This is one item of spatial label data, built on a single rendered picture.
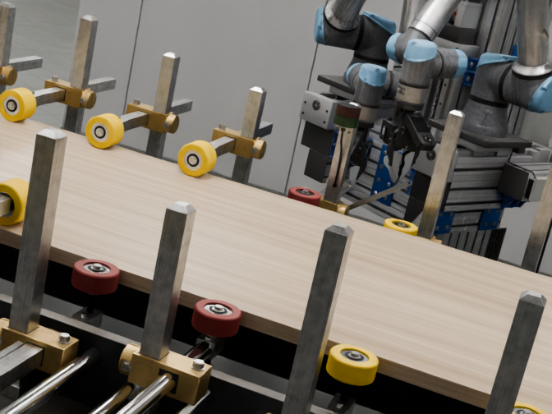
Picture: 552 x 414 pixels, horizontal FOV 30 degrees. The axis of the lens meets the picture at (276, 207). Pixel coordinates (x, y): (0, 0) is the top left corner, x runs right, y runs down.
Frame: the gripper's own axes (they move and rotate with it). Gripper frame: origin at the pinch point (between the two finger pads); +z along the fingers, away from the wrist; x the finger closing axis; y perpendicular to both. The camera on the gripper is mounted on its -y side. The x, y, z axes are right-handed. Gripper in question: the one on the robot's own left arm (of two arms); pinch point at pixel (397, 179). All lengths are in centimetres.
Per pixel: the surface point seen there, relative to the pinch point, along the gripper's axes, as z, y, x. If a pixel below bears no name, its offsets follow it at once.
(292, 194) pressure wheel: 2.8, -4.5, 31.1
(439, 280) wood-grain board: 2, -54, 20
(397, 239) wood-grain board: 3.0, -31.0, 16.9
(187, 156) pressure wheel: -3, 5, 55
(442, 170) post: -8.2, -15.4, -1.9
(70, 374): 6, -75, 100
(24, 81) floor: 109, 477, 0
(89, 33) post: -20, 52, 69
